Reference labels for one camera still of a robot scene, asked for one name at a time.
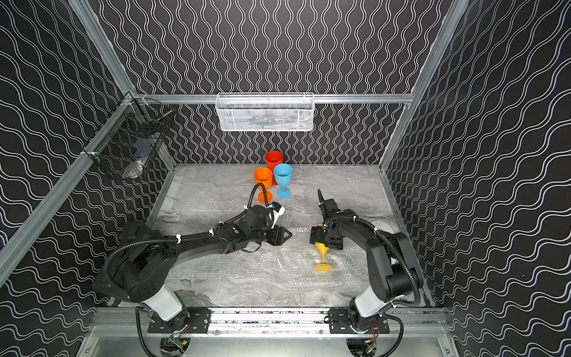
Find yellow glass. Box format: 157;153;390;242
314;243;334;272

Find bubble wrap of yellow glass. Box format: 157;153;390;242
281;227;370;294

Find orange glass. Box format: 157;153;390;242
254;167;273;204

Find blue glass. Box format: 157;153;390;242
274;164;293;199

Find red wine glass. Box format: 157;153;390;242
265;151;283;171

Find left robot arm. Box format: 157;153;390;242
92;201;292;332

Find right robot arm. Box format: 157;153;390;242
310;190;423;332

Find white tape roll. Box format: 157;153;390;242
372;220;396;234

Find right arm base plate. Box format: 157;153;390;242
324;307;390;336

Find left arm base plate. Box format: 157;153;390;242
147;307;212;334

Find white wire basket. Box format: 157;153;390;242
215;92;315;132

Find black wire basket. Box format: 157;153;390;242
86;92;175;180

